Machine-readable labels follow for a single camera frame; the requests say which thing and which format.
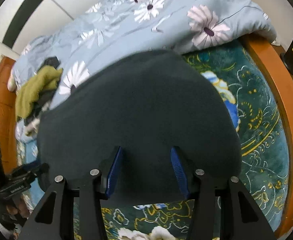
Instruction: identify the teal floral bed sheet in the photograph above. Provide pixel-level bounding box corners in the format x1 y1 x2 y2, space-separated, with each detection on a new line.
16 40 290 240

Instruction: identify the black standing device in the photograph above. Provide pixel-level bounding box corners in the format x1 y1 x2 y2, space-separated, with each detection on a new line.
280 17 293 75

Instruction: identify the grey printed garment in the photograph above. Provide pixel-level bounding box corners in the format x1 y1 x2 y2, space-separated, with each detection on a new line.
35 90 54 113

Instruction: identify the pink floral pillow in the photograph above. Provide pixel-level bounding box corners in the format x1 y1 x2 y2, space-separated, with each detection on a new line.
8 76 18 92

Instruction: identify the dark grey garment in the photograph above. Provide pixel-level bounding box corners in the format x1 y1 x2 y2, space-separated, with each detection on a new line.
43 56 61 68

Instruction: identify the person's left hand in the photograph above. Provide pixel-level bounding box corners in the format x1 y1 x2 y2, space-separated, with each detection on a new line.
6 196 31 220

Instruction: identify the white wardrobe black stripe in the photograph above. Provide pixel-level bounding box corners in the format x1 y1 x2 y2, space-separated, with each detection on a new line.
1 0 152 55

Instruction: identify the dark fleece jacket white lining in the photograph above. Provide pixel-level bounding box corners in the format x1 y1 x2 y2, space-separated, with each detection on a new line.
36 50 242 203

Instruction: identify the olive yellow knit sweater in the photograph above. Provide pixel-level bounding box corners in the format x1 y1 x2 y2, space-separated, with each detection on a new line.
15 66 63 122

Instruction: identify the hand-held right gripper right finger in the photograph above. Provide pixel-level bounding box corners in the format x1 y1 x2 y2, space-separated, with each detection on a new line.
171 146 274 240

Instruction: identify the blue floral duvet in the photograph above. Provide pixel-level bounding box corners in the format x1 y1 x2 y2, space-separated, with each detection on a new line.
11 0 278 143

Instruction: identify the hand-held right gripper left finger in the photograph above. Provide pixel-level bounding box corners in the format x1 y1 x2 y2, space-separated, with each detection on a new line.
19 146 123 240

